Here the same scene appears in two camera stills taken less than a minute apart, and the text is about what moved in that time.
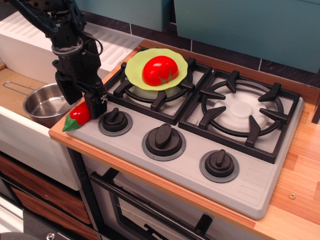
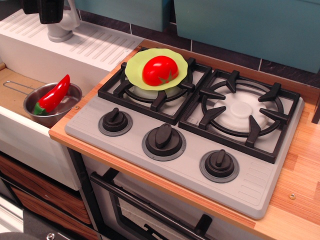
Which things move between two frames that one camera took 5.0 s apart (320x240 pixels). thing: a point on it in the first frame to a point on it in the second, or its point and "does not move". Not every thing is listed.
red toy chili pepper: x=78 y=116 to x=54 y=98
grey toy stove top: x=199 y=164 does not move
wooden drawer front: x=47 y=202 does not move
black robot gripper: x=78 y=65 to x=51 y=11
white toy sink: x=27 y=62 does not move
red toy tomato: x=158 y=70 does not move
